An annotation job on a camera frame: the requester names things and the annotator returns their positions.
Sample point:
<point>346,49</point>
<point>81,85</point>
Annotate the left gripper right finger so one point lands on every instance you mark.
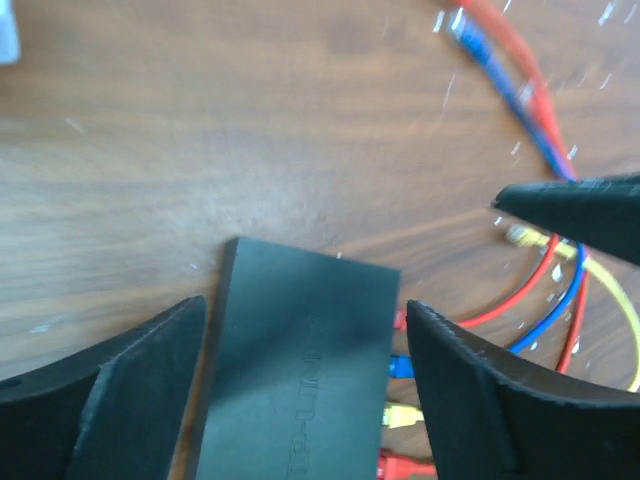
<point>490,414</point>

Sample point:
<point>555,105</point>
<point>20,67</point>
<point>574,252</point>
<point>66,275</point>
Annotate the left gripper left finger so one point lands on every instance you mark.
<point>111,411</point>

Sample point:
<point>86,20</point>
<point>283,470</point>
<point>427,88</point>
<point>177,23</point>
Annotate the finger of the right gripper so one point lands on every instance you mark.
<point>601,212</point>

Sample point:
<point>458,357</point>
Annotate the black network switch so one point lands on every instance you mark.
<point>296,367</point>

